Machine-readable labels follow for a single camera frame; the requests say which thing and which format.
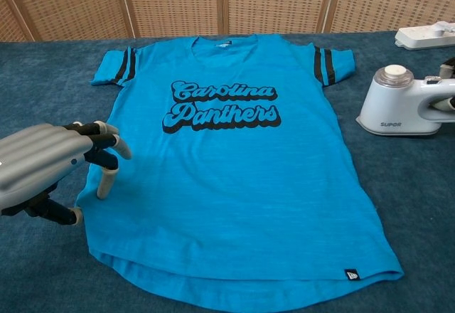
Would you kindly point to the wicker folding screen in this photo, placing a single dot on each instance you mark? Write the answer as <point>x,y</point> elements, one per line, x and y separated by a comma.
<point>177,3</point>

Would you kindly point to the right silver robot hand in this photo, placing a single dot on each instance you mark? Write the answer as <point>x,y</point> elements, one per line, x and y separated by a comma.
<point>450,67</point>

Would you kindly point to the dark blue carpeted table surface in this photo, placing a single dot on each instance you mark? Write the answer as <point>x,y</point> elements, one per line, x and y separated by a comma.
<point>35,266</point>

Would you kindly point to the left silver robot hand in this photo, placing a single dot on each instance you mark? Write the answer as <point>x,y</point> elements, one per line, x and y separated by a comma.
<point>35,156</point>

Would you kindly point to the white power strip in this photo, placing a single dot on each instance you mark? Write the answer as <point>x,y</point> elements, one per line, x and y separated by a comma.
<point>416,40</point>

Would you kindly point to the white handheld garment steamer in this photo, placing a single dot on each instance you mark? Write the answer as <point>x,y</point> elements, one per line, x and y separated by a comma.
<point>384,106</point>

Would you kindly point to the blue Carolina Panthers t-shirt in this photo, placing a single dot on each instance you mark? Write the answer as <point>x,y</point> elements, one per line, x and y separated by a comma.
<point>227,192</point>

